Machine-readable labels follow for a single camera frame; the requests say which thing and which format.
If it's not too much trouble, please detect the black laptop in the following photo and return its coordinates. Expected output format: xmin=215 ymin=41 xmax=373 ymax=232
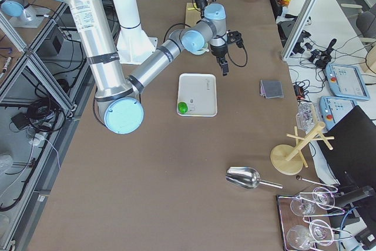
xmin=318 ymin=106 xmax=375 ymax=188

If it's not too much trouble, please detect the wine glass lower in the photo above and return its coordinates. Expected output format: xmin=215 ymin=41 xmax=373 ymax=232
xmin=286 ymin=219 xmax=334 ymax=250

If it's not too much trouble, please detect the wooden mug tree stand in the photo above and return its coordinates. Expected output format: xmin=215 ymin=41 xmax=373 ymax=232
xmin=270 ymin=122 xmax=335 ymax=175

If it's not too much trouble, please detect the cream rabbit tray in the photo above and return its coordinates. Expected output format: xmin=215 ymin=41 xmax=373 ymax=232
xmin=176 ymin=73 xmax=217 ymax=117

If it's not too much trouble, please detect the mint green bowl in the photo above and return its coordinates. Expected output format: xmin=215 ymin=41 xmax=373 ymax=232
xmin=193 ymin=46 xmax=209 ymax=55

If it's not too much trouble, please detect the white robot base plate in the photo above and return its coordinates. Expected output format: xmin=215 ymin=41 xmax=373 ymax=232
xmin=117 ymin=27 xmax=158 ymax=65

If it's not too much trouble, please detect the metal scoop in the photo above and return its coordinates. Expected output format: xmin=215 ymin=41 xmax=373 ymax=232
xmin=226 ymin=166 xmax=283 ymax=189

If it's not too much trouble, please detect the green lime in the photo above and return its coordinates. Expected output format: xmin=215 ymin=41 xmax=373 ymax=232
xmin=177 ymin=102 xmax=189 ymax=115

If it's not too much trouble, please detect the wine glass upper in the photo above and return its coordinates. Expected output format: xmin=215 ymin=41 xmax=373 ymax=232
xmin=290 ymin=186 xmax=335 ymax=216

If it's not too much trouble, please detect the teach pendant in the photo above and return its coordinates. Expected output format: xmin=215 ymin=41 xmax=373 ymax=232
xmin=325 ymin=63 xmax=370 ymax=101
xmin=319 ymin=96 xmax=357 ymax=130

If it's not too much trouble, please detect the bamboo cutting board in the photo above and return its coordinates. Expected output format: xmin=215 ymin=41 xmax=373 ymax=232
xmin=185 ymin=2 xmax=201 ymax=26

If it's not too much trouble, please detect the far teach pendant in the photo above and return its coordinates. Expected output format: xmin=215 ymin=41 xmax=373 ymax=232
xmin=325 ymin=63 xmax=370 ymax=101

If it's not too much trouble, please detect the aluminium frame post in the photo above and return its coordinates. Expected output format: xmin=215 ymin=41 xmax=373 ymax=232
xmin=281 ymin=0 xmax=317 ymax=62

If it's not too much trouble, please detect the grey folded cloth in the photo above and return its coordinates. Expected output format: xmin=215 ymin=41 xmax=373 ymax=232
xmin=260 ymin=80 xmax=284 ymax=99

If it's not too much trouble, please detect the near teach pendant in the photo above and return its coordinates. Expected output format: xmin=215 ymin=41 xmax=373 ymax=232
xmin=319 ymin=96 xmax=357 ymax=130

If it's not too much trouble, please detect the black wire glass rack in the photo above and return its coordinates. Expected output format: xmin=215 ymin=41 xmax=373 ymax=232
xmin=276 ymin=186 xmax=352 ymax=250

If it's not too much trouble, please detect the wine glass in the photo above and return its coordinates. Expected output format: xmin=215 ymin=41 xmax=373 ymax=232
xmin=290 ymin=186 xmax=335 ymax=216
xmin=286 ymin=219 xmax=334 ymax=250

